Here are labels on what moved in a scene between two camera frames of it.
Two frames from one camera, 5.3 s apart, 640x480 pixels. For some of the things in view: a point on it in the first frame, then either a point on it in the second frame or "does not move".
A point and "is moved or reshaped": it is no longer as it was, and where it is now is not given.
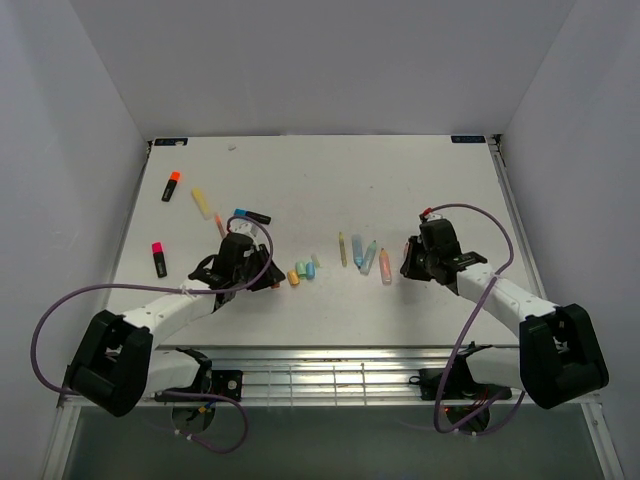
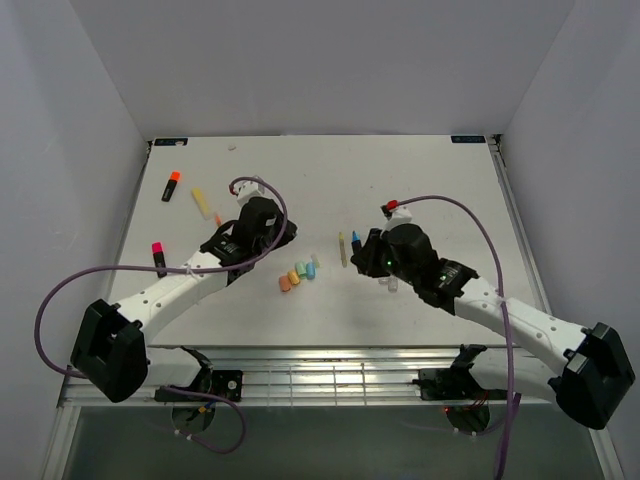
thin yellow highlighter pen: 342,249 does not move
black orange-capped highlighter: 174,178 does not move
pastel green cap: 301,269 does not move
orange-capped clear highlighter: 406,245 is moved or reshaped
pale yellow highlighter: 201,203 does not move
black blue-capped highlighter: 240,212 is moved or reshaped
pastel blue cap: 310,270 does not move
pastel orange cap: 293,277 does not move
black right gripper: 409,269 -> 365,260
